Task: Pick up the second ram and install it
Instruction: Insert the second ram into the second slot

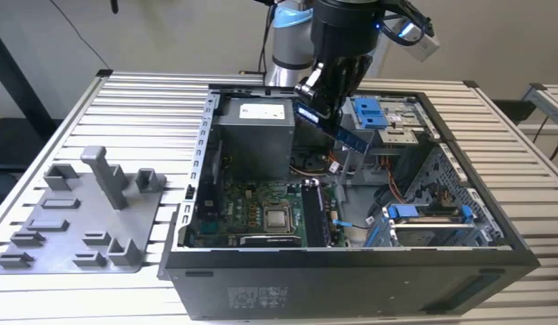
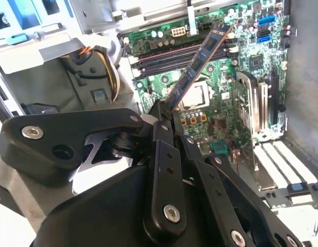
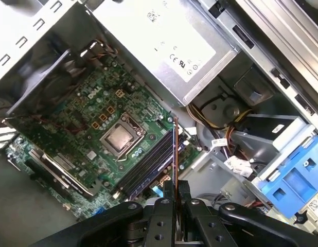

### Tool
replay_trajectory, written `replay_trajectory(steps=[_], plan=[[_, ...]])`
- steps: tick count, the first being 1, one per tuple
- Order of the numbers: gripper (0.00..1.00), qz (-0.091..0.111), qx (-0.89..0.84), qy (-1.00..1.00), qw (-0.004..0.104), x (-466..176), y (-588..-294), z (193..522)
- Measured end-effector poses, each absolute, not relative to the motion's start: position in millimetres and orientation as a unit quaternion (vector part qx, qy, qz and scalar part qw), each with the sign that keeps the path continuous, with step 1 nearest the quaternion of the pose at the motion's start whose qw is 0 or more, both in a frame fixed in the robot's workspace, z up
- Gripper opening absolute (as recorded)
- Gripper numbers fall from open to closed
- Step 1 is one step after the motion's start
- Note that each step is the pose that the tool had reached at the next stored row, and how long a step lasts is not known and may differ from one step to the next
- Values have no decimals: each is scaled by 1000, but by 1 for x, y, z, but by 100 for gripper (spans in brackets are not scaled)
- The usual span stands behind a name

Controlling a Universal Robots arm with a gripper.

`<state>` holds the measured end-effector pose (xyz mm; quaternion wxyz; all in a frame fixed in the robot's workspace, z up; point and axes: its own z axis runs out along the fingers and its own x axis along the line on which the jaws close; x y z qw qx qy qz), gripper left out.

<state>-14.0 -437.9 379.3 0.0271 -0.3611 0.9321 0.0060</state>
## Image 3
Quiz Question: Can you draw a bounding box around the black RAM slot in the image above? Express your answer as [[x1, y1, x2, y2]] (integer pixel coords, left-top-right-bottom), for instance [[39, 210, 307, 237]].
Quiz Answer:
[[117, 127, 175, 193]]

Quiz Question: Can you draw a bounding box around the white wire connector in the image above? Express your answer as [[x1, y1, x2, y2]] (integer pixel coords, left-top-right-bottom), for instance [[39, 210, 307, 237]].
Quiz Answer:
[[224, 155, 254, 178]]

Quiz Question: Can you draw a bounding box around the black case fan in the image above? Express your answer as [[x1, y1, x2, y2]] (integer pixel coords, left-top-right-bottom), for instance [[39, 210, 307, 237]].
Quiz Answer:
[[6, 48, 77, 114]]

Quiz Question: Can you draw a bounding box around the RAM stick with black chips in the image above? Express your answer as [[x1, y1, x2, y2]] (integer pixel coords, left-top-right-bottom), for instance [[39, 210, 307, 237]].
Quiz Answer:
[[171, 116, 181, 244]]

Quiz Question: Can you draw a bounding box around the green motherboard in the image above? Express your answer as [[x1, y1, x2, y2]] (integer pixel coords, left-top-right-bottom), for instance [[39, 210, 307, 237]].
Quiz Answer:
[[4, 59, 201, 222]]

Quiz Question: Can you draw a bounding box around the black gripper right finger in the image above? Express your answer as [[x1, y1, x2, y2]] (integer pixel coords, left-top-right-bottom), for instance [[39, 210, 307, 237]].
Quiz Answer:
[[178, 180, 318, 247]]

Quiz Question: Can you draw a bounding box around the CPU socket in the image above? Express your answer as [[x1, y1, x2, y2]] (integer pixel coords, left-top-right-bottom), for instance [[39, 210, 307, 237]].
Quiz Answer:
[[98, 112, 147, 163]]

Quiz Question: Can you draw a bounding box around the grey metal drive cage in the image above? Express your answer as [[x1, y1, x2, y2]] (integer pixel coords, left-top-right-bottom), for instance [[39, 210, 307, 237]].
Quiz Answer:
[[179, 113, 318, 232]]

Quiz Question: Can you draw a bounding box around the blue drive cage latch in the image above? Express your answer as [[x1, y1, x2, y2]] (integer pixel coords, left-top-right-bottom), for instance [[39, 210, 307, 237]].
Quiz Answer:
[[261, 136, 318, 219]]

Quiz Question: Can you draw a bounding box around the power supply wire bundle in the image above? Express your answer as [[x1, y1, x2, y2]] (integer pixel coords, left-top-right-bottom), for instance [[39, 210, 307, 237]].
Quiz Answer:
[[186, 101, 254, 139]]

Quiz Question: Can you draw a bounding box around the black open PC case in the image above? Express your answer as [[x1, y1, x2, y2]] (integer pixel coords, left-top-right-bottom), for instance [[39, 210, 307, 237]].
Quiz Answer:
[[0, 0, 318, 247]]

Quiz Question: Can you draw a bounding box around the silver CPU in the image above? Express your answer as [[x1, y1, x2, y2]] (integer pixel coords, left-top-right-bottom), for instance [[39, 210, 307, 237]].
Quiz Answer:
[[103, 123, 139, 152]]

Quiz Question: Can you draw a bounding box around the grey power supply unit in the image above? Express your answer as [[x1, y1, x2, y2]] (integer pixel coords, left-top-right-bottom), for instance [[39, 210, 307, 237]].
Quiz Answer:
[[92, 0, 239, 108]]

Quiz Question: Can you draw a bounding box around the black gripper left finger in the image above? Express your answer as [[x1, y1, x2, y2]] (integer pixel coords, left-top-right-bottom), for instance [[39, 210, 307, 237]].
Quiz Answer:
[[27, 181, 175, 247]]

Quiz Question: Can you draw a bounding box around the black graphics card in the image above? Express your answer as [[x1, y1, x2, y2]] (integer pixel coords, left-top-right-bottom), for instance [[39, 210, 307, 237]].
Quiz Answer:
[[26, 148, 103, 200]]

